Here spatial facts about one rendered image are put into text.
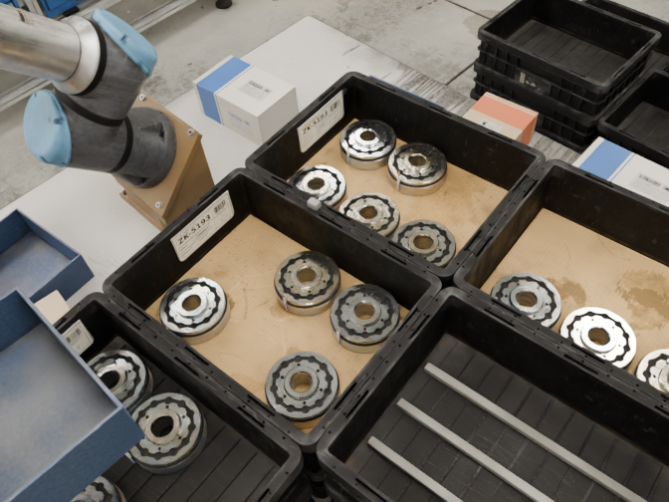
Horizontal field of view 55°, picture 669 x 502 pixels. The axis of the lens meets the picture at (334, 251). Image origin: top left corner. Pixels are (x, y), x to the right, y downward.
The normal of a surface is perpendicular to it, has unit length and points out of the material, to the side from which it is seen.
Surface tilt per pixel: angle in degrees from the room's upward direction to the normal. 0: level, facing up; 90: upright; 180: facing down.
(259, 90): 0
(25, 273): 0
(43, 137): 51
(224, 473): 0
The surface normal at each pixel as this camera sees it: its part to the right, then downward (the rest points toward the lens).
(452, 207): -0.07, -0.61
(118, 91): 0.54, 0.76
